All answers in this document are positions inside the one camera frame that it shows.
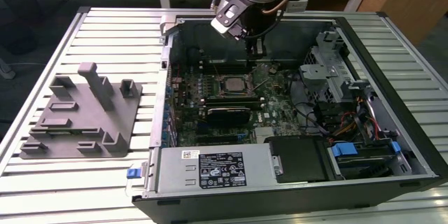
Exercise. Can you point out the CPU socket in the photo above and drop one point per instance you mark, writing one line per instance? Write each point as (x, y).
(234, 94)

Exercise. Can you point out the black plastic shroud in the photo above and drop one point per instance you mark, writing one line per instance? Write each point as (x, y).
(300, 158)

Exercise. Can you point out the grey metal disk bay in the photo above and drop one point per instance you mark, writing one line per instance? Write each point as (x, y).
(335, 165)

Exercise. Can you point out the green motherboard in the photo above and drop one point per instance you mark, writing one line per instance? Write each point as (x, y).
(191, 95)

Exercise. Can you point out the grey parts rack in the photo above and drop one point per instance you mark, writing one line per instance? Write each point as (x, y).
(87, 129)

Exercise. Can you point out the metal locking lever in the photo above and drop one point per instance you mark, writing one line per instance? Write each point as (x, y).
(263, 83)
(216, 69)

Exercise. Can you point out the black graphics card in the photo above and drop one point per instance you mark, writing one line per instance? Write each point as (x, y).
(227, 116)

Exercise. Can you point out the silver chipset heat sink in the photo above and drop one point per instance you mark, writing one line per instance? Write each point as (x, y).
(266, 133)

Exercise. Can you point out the blue disk carrier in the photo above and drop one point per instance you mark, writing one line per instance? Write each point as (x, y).
(344, 150)

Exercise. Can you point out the silver CPU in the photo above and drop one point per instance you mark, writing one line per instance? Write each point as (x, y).
(235, 84)

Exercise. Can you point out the grey chair base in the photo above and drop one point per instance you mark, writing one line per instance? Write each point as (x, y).
(6, 72)

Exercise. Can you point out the grey metal drive cage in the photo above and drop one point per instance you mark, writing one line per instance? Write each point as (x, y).
(316, 75)

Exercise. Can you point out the black PC case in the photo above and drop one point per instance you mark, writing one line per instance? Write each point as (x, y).
(244, 208)

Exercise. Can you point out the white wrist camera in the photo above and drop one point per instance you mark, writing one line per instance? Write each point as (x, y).
(227, 16)

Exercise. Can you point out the green RAM stick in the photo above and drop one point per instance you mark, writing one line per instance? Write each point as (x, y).
(67, 131)

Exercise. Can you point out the blue case latch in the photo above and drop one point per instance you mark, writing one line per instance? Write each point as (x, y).
(132, 173)

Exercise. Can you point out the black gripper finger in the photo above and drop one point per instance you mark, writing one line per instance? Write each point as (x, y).
(250, 51)

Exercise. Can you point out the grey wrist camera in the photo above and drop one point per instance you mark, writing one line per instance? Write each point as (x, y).
(298, 5)

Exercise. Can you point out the black expansion slot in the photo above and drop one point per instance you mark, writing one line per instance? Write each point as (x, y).
(216, 139)

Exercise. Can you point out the grey power supply unit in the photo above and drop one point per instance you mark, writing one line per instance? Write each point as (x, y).
(175, 166)

